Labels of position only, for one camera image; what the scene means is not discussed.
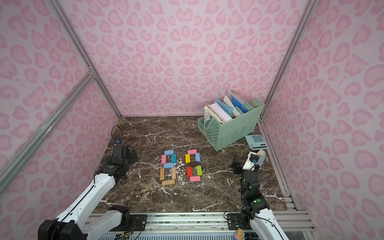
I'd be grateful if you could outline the green block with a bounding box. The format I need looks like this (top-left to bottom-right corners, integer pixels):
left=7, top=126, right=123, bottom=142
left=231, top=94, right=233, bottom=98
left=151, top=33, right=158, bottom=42
left=196, top=166, right=203, bottom=176

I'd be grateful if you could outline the light blue block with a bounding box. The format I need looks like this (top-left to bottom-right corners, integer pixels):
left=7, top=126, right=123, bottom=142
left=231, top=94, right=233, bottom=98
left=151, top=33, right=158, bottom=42
left=164, top=163, right=175, bottom=169
left=164, top=150, right=174, bottom=156
left=195, top=153, right=201, bottom=162

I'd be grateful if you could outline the wooden block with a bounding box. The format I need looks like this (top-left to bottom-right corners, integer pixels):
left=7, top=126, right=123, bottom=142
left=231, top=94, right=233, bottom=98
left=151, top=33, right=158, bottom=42
left=162, top=180, right=176, bottom=186
left=160, top=168, right=165, bottom=181

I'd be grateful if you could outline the red block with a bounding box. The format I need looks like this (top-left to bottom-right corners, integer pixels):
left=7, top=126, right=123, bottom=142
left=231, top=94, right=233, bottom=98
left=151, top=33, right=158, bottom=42
left=187, top=167, right=193, bottom=178

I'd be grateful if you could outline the teal block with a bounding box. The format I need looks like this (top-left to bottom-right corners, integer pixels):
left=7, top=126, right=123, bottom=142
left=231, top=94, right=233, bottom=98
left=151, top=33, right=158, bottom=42
left=171, top=154, right=177, bottom=163

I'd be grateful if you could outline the yellow block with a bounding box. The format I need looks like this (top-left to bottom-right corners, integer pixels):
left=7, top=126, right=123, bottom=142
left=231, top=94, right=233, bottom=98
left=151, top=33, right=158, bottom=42
left=185, top=154, right=191, bottom=164

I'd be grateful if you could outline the wooden block diagonal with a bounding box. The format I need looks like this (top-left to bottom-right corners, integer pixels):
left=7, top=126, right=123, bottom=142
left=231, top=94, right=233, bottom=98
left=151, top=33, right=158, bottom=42
left=172, top=167, right=177, bottom=180

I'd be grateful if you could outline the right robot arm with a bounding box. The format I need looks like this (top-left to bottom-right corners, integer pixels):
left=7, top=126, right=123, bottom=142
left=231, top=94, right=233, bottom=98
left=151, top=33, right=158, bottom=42
left=230, top=154, right=288, bottom=240

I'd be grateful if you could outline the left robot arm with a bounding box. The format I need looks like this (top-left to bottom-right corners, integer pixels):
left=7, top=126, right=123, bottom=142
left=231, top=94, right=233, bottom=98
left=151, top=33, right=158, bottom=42
left=38, top=144, right=138, bottom=240

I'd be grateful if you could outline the grey calculator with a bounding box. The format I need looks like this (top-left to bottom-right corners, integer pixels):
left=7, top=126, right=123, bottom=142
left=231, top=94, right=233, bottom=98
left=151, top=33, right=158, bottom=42
left=245, top=135, right=269, bottom=151

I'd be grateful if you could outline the green plastic file basket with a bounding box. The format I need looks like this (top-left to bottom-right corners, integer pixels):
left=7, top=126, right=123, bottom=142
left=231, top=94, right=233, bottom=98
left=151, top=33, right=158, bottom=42
left=198, top=98, right=265, bottom=151

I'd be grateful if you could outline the white papers stack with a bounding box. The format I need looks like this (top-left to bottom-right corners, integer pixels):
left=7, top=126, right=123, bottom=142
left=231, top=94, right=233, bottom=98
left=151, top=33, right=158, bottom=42
left=203, top=103, right=233, bottom=124

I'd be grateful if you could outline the blue folder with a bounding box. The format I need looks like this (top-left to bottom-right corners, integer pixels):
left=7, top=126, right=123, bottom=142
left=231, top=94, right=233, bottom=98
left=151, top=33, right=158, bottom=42
left=231, top=96, right=249, bottom=114

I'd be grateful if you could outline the wooden box at right wall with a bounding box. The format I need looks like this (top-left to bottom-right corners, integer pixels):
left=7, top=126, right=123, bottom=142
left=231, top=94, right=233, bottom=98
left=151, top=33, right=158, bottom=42
left=257, top=150, right=267, bottom=167

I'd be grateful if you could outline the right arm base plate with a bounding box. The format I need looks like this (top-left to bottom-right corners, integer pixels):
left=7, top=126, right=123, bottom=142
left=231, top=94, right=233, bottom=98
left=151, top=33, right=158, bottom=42
left=224, top=212, right=251, bottom=231

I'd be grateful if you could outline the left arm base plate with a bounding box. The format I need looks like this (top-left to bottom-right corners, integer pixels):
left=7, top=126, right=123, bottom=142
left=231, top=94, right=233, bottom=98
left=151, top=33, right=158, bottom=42
left=112, top=214, right=148, bottom=232

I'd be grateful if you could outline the front aluminium rail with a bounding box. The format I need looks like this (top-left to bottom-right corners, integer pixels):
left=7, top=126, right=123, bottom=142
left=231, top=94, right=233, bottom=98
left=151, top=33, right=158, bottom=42
left=74, top=211, right=319, bottom=240

